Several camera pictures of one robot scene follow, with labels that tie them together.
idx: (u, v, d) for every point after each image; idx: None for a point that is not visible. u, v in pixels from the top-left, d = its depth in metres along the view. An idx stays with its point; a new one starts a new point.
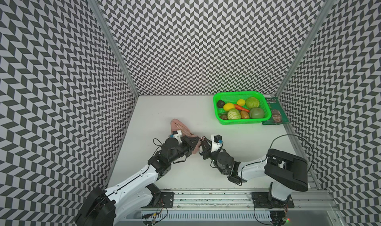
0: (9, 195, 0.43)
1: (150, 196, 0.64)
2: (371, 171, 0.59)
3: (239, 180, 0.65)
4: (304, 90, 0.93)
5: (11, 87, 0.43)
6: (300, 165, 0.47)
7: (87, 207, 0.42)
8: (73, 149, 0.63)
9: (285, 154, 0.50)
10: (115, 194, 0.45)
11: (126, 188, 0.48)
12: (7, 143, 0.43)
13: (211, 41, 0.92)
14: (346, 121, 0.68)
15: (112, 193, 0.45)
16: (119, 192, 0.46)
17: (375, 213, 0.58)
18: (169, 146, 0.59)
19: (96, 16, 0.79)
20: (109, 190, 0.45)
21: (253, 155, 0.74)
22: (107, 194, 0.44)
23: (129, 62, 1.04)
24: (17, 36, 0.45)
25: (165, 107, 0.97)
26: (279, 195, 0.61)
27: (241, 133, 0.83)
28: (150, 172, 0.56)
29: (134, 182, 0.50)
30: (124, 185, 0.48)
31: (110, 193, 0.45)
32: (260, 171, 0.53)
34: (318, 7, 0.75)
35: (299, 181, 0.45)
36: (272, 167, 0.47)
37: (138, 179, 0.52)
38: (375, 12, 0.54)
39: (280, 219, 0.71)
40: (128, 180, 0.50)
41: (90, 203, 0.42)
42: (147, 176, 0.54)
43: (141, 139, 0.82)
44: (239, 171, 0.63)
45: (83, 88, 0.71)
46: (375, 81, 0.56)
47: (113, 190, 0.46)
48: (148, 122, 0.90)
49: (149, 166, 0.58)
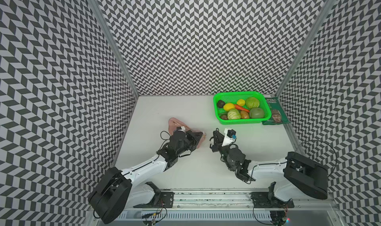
0: (9, 195, 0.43)
1: (153, 193, 0.64)
2: (371, 171, 0.59)
3: (247, 178, 0.64)
4: (304, 90, 0.93)
5: (11, 87, 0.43)
6: (321, 175, 0.45)
7: (103, 187, 0.43)
8: (73, 149, 0.63)
9: (306, 160, 0.47)
10: (131, 175, 0.47)
11: (140, 171, 0.50)
12: (7, 143, 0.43)
13: (211, 41, 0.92)
14: (345, 121, 0.68)
15: (128, 173, 0.47)
16: (134, 174, 0.48)
17: (375, 213, 0.58)
18: (177, 138, 0.62)
19: (95, 16, 0.79)
20: (125, 171, 0.47)
21: (264, 156, 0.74)
22: (124, 173, 0.46)
23: (129, 62, 1.04)
24: (16, 36, 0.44)
25: (166, 107, 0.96)
26: (280, 195, 0.61)
27: (245, 133, 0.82)
28: (160, 160, 0.58)
29: (146, 167, 0.52)
30: (138, 168, 0.50)
31: (126, 173, 0.47)
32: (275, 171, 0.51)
34: (317, 7, 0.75)
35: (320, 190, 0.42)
36: (292, 171, 0.45)
37: (149, 165, 0.54)
38: (375, 12, 0.54)
39: (280, 219, 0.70)
40: (140, 164, 0.52)
41: (104, 184, 0.43)
42: (158, 163, 0.57)
43: (143, 140, 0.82)
44: (250, 169, 0.61)
45: (83, 88, 0.71)
46: (375, 81, 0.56)
47: (129, 171, 0.48)
48: (151, 122, 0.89)
49: (159, 155, 0.61)
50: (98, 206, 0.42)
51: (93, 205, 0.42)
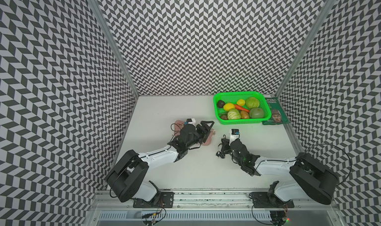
0: (9, 195, 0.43)
1: (155, 191, 0.65)
2: (371, 171, 0.59)
3: (252, 170, 0.65)
4: (304, 90, 0.93)
5: (11, 87, 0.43)
6: (329, 180, 0.44)
7: (121, 167, 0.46)
8: (73, 149, 0.63)
9: (317, 163, 0.47)
10: (147, 159, 0.49)
11: (155, 156, 0.52)
12: (7, 143, 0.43)
13: (211, 41, 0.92)
14: (346, 121, 0.68)
15: (144, 156, 0.49)
16: (150, 158, 0.50)
17: (375, 213, 0.58)
18: (187, 131, 0.63)
19: (96, 16, 0.79)
20: (142, 154, 0.50)
21: (264, 151, 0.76)
22: (140, 156, 0.48)
23: (129, 62, 1.04)
24: (17, 36, 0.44)
25: (165, 106, 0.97)
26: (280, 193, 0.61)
27: (248, 127, 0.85)
28: (172, 150, 0.60)
29: (159, 154, 0.54)
30: (154, 154, 0.53)
31: (142, 156, 0.49)
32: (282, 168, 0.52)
34: (318, 7, 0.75)
35: (325, 192, 0.42)
36: (299, 170, 0.45)
37: (162, 153, 0.56)
38: (375, 12, 0.54)
39: (280, 219, 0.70)
40: (156, 150, 0.55)
41: (121, 165, 0.46)
42: (170, 152, 0.59)
43: (143, 140, 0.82)
44: (257, 163, 0.62)
45: (83, 88, 0.71)
46: (375, 81, 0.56)
47: (145, 155, 0.50)
48: (150, 120, 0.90)
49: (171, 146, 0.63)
50: (115, 185, 0.44)
51: (110, 184, 0.44)
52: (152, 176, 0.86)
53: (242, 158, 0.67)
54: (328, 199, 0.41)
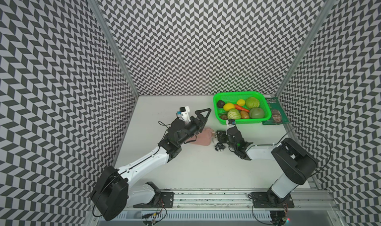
0: (9, 195, 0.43)
1: (152, 193, 0.64)
2: (371, 171, 0.59)
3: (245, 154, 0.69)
4: (304, 90, 0.93)
5: (11, 87, 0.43)
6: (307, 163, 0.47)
7: (101, 186, 0.42)
8: (73, 149, 0.63)
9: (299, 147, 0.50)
10: (127, 173, 0.45)
11: (138, 168, 0.47)
12: (7, 143, 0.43)
13: (211, 41, 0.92)
14: (345, 121, 0.68)
15: (124, 172, 0.45)
16: (132, 171, 0.46)
17: (376, 213, 0.58)
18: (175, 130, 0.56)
19: (96, 16, 0.79)
20: (121, 170, 0.45)
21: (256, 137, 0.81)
22: (120, 173, 0.44)
23: (129, 62, 1.04)
24: (17, 36, 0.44)
25: (158, 106, 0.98)
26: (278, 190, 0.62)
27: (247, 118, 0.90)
28: (160, 153, 0.55)
29: (145, 162, 0.50)
30: (136, 165, 0.48)
31: (122, 172, 0.45)
32: (268, 152, 0.56)
34: (318, 7, 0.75)
35: (300, 174, 0.45)
36: (281, 150, 0.49)
37: (149, 159, 0.51)
38: (375, 12, 0.54)
39: (280, 219, 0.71)
40: (138, 161, 0.49)
41: (102, 182, 0.42)
42: (158, 156, 0.54)
43: (135, 137, 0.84)
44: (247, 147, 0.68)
45: (83, 88, 0.71)
46: (375, 81, 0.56)
47: (126, 169, 0.46)
48: (149, 113, 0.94)
49: (159, 148, 0.57)
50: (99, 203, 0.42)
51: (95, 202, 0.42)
52: (151, 176, 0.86)
53: (236, 141, 0.74)
54: (301, 180, 0.45)
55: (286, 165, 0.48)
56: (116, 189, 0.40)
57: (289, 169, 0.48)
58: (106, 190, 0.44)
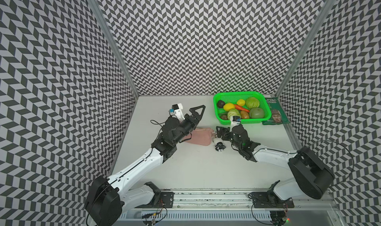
0: (9, 195, 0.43)
1: (151, 193, 0.63)
2: (371, 171, 0.59)
3: (250, 156, 0.66)
4: (304, 90, 0.93)
5: (11, 87, 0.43)
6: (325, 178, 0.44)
7: (93, 195, 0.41)
8: (73, 149, 0.63)
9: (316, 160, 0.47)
10: (118, 182, 0.43)
11: (129, 174, 0.46)
12: (7, 143, 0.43)
13: (211, 41, 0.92)
14: (346, 121, 0.68)
15: (115, 181, 0.43)
16: (123, 179, 0.44)
17: (376, 214, 0.58)
18: (169, 128, 0.53)
19: (96, 16, 0.79)
20: (112, 179, 0.43)
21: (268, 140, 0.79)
22: (110, 182, 0.43)
23: (129, 62, 1.04)
24: (17, 36, 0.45)
25: (153, 105, 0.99)
26: (280, 192, 0.62)
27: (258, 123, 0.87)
28: (154, 155, 0.53)
29: (137, 167, 0.48)
30: (128, 172, 0.46)
31: (112, 181, 0.43)
32: (281, 158, 0.52)
34: (318, 7, 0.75)
35: (317, 188, 0.42)
36: (298, 162, 0.45)
37: (141, 164, 0.49)
38: (375, 12, 0.54)
39: (280, 219, 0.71)
40: (130, 166, 0.48)
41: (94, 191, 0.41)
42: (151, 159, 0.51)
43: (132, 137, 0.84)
44: (256, 149, 0.63)
45: (83, 88, 0.71)
46: (375, 81, 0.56)
47: (116, 178, 0.44)
48: (147, 113, 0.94)
49: (152, 150, 0.54)
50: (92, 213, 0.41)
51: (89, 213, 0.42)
52: (151, 177, 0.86)
53: (241, 142, 0.71)
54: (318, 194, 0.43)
55: (303, 178, 0.44)
56: (107, 200, 0.39)
57: (305, 182, 0.45)
58: (99, 198, 0.44)
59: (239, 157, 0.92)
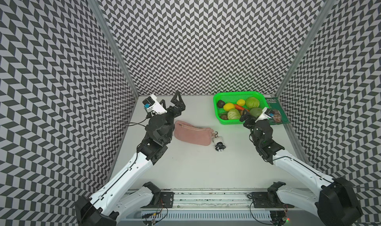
0: (9, 195, 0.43)
1: (149, 194, 0.63)
2: (371, 171, 0.59)
3: (268, 156, 0.60)
4: (304, 90, 0.93)
5: (11, 87, 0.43)
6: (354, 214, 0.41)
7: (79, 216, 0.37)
8: (73, 149, 0.63)
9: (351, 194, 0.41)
10: (101, 200, 0.40)
11: (113, 189, 0.42)
12: (7, 143, 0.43)
13: (211, 41, 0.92)
14: (346, 121, 0.68)
15: (97, 200, 0.40)
16: (106, 196, 0.41)
17: (376, 213, 0.58)
18: (154, 128, 0.46)
19: (96, 16, 0.79)
20: (94, 198, 0.40)
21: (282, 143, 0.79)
22: (92, 202, 0.40)
23: (129, 62, 1.04)
24: (17, 36, 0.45)
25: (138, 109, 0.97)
26: (282, 195, 0.62)
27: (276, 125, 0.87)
28: (139, 162, 0.47)
29: (121, 180, 0.44)
30: (110, 188, 0.42)
31: (95, 200, 0.40)
32: (307, 177, 0.47)
34: (317, 7, 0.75)
35: (340, 221, 0.39)
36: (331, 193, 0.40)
37: (126, 174, 0.45)
38: (375, 12, 0.54)
39: (280, 219, 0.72)
40: (112, 181, 0.43)
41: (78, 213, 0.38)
42: (138, 165, 0.47)
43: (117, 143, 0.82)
44: (279, 155, 0.56)
45: (83, 88, 0.71)
46: (375, 81, 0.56)
47: (99, 197, 0.40)
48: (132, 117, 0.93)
49: (137, 155, 0.49)
50: None
51: None
52: (151, 177, 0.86)
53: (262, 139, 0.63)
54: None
55: (329, 206, 0.40)
56: (92, 223, 0.36)
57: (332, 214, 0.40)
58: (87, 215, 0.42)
59: (239, 157, 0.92)
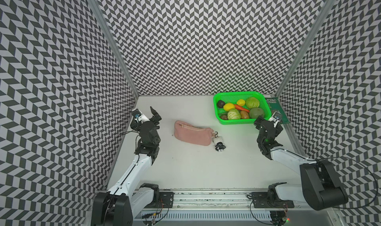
0: (9, 195, 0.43)
1: (152, 191, 0.65)
2: (371, 171, 0.59)
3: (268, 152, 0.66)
4: (304, 90, 0.93)
5: (11, 87, 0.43)
6: (333, 194, 0.42)
7: (99, 215, 0.42)
8: (73, 149, 0.63)
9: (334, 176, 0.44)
10: (122, 188, 0.44)
11: (129, 179, 0.47)
12: (7, 143, 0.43)
13: (211, 41, 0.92)
14: (346, 121, 0.68)
15: (117, 189, 0.44)
16: (125, 185, 0.45)
17: (375, 213, 0.58)
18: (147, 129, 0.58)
19: (95, 15, 0.79)
20: (113, 189, 0.44)
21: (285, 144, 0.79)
22: (113, 192, 0.43)
23: (129, 63, 1.04)
24: (17, 36, 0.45)
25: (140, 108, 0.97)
26: (280, 191, 0.63)
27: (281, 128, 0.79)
28: (142, 158, 0.56)
29: (133, 173, 0.50)
30: (125, 179, 0.47)
31: (115, 190, 0.43)
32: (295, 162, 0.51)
34: (317, 7, 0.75)
35: (320, 198, 0.41)
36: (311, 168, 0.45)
37: (135, 168, 0.51)
38: (375, 12, 0.54)
39: (280, 219, 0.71)
40: (124, 174, 0.49)
41: (99, 209, 0.40)
42: (143, 161, 0.55)
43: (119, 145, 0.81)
44: (276, 147, 0.64)
45: (83, 88, 0.71)
46: (375, 81, 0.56)
47: (118, 187, 0.44)
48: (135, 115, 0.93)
49: (139, 155, 0.57)
50: None
51: None
52: (151, 177, 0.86)
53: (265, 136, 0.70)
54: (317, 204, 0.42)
55: (308, 181, 0.44)
56: (119, 206, 0.39)
57: (311, 191, 0.44)
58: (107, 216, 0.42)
59: (239, 157, 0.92)
